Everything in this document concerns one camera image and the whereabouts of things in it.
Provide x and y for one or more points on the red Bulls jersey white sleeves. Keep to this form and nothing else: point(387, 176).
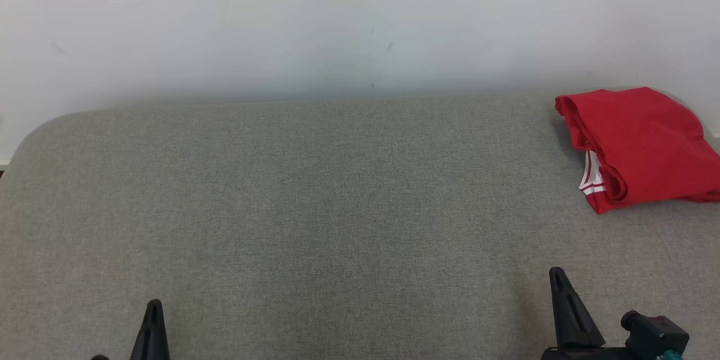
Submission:
point(641, 135)

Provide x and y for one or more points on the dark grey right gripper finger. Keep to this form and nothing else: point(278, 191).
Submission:
point(574, 320)

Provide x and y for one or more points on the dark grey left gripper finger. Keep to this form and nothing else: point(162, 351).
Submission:
point(151, 337)

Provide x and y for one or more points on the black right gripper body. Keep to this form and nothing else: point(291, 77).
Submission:
point(585, 354)

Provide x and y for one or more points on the grey fabric sofa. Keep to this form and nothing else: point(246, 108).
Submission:
point(337, 208)

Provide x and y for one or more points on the folded red mesh garment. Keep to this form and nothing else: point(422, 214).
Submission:
point(602, 203)

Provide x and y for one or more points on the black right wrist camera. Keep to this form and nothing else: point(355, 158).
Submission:
point(655, 337)

